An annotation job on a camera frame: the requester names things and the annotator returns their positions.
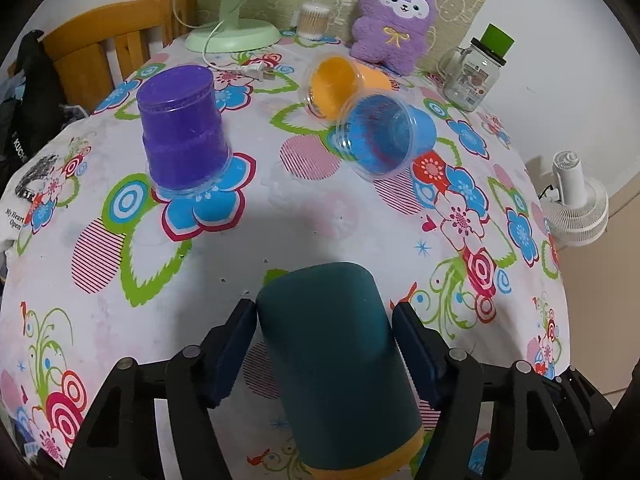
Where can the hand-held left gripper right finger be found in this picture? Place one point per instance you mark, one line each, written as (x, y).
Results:
(415, 350)

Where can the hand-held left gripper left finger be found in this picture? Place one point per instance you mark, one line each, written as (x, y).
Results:
(235, 350)

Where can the dark teal cup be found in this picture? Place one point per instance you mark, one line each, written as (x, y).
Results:
(340, 365)

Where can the blue plastic cup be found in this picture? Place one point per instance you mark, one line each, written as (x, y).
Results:
(385, 132)

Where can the purple plastic cup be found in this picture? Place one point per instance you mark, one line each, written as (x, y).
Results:
(182, 130)

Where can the orange plastic cup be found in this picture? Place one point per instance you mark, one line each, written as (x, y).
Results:
(340, 85)

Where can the floral tablecloth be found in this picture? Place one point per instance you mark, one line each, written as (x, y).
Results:
(300, 240)

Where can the white small fan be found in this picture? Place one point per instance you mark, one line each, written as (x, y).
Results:
(575, 200)

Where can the glass mug jar green lid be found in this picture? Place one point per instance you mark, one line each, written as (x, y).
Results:
(472, 72)

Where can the purple plush toy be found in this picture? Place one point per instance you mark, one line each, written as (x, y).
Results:
(395, 20)

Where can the wooden chair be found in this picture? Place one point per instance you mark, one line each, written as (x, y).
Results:
(105, 45)

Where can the cotton swab container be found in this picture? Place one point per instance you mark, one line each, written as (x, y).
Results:
(314, 20)

